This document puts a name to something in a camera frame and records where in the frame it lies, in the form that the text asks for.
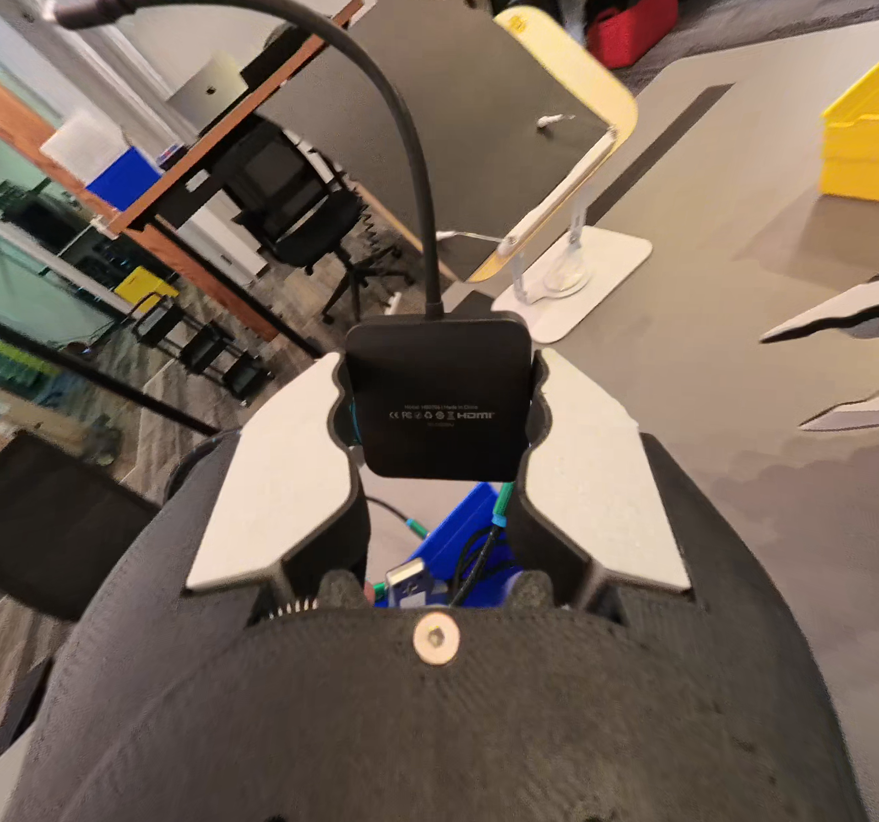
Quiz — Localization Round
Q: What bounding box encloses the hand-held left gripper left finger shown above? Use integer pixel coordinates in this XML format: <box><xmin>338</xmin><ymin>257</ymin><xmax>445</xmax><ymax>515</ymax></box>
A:
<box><xmin>186</xmin><ymin>353</ymin><xmax>370</xmax><ymax>596</ymax></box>

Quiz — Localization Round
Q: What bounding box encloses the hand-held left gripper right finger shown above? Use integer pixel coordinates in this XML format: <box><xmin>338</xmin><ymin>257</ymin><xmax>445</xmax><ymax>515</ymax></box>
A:
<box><xmin>509</xmin><ymin>349</ymin><xmax>692</xmax><ymax>600</ymax></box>

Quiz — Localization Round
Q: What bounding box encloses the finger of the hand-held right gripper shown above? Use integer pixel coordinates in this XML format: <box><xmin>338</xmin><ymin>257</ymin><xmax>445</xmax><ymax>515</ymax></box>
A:
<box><xmin>800</xmin><ymin>393</ymin><xmax>879</xmax><ymax>432</ymax></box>
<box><xmin>760</xmin><ymin>279</ymin><xmax>879</xmax><ymax>345</ymax></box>

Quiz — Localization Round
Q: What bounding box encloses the blue plastic bin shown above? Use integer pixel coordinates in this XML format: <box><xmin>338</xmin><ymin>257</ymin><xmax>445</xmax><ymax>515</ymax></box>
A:
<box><xmin>410</xmin><ymin>482</ymin><xmax>531</xmax><ymax>606</ymax></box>

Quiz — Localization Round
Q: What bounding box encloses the yellow plastic bin stack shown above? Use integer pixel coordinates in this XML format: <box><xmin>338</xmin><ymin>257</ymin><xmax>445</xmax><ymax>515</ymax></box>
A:
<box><xmin>820</xmin><ymin>65</ymin><xmax>879</xmax><ymax>204</ymax></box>

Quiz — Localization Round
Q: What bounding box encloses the small grey adapter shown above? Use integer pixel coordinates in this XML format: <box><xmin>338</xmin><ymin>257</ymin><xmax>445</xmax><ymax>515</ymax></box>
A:
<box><xmin>384</xmin><ymin>560</ymin><xmax>431</xmax><ymax>599</ymax></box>

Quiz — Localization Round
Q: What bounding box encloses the dark chair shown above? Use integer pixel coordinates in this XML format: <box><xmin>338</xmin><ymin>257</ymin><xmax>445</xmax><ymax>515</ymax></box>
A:
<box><xmin>0</xmin><ymin>431</ymin><xmax>160</xmax><ymax>625</ymax></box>

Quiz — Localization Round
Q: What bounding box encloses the small yellow bin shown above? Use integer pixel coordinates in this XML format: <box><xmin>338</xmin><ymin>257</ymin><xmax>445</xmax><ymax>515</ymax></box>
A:
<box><xmin>113</xmin><ymin>266</ymin><xmax>181</xmax><ymax>309</ymax></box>

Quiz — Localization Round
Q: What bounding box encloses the black office chair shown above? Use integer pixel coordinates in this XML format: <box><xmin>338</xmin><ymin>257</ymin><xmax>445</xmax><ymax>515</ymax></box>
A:
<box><xmin>220</xmin><ymin>122</ymin><xmax>414</xmax><ymax>330</ymax></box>

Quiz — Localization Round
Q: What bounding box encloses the white bar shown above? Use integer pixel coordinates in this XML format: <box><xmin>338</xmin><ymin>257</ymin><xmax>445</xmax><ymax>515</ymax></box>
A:
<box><xmin>500</xmin><ymin>129</ymin><xmax>620</xmax><ymax>263</ymax></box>

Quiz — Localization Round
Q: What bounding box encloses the blue storage crate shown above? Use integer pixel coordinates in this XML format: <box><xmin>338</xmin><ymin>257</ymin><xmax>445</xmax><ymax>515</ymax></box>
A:
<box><xmin>86</xmin><ymin>147</ymin><xmax>164</xmax><ymax>213</ymax></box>

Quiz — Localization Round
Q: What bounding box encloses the red bin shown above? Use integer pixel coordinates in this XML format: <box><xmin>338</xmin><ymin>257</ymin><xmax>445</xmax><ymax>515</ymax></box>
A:
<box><xmin>587</xmin><ymin>0</ymin><xmax>682</xmax><ymax>69</ymax></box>

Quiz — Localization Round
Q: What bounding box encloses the silver laptop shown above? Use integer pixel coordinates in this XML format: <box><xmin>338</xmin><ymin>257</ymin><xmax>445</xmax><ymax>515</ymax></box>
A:
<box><xmin>168</xmin><ymin>54</ymin><xmax>250</xmax><ymax>131</ymax></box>

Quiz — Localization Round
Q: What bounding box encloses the black tilted board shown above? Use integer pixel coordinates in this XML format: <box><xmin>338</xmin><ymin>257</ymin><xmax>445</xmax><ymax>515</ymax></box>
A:
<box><xmin>255</xmin><ymin>0</ymin><xmax>613</xmax><ymax>282</ymax></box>

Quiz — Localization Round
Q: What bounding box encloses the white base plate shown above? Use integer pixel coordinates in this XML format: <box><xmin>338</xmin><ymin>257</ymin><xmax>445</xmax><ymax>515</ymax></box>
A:
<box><xmin>474</xmin><ymin>225</ymin><xmax>655</xmax><ymax>346</ymax></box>

